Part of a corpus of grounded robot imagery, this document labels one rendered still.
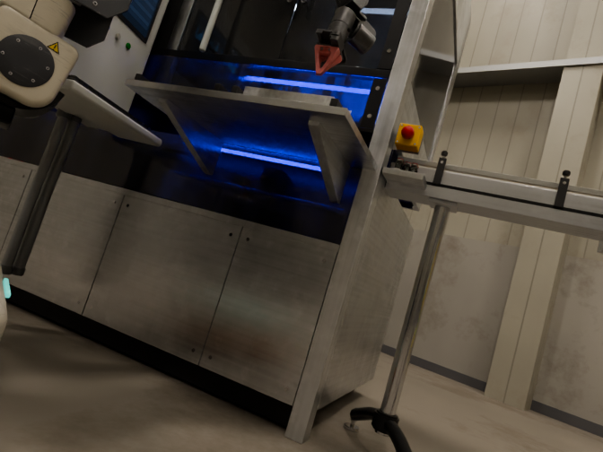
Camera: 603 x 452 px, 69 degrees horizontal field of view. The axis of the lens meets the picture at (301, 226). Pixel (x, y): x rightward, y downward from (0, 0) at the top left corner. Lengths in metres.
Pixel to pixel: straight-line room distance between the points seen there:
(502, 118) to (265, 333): 3.89
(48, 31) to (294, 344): 1.03
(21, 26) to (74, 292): 1.10
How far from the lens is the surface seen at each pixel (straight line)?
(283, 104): 1.14
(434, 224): 1.52
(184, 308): 1.61
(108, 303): 1.82
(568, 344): 4.22
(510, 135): 4.80
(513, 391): 4.03
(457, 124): 5.04
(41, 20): 1.14
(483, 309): 4.36
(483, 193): 1.50
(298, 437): 1.45
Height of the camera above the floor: 0.46
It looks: 7 degrees up
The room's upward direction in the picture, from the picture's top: 17 degrees clockwise
